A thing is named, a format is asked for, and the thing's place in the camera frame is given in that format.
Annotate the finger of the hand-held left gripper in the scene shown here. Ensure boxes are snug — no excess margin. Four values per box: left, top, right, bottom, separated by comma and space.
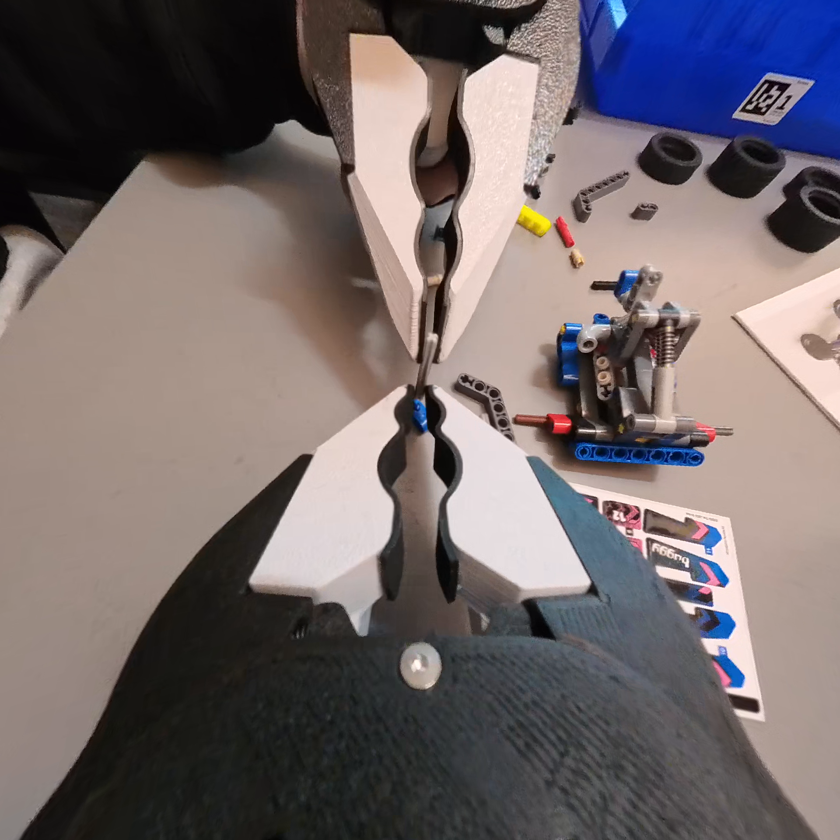
433, 51, 542, 363
341, 33, 437, 362

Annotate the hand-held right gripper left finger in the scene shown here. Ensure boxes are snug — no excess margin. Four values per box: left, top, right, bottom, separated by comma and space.
248, 386, 413, 601

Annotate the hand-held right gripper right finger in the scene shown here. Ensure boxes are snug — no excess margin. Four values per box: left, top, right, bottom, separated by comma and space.
427, 386, 592, 603

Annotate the dark grey angled lego beam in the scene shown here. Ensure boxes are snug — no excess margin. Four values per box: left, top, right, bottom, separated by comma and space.
454, 373, 516, 442

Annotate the grey and blue lego chassis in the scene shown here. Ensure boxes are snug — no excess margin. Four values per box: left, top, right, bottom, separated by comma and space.
514, 264, 735, 468

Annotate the light grey lego axle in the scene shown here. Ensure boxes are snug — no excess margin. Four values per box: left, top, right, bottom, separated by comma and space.
415, 333, 439, 403

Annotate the dark grey L-shaped lego beam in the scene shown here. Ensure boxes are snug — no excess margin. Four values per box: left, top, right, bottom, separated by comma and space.
573, 171, 631, 223

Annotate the lego sticker sheet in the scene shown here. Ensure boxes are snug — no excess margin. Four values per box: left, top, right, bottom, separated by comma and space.
567, 482, 765, 723

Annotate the closed lego instruction booklet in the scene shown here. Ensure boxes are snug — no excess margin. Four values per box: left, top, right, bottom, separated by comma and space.
734, 268, 840, 431

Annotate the person's left hand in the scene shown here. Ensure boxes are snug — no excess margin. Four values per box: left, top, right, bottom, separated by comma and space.
420, 164, 460, 206

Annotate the blue plastic storage bin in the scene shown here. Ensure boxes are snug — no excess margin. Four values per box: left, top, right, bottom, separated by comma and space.
577, 0, 840, 158

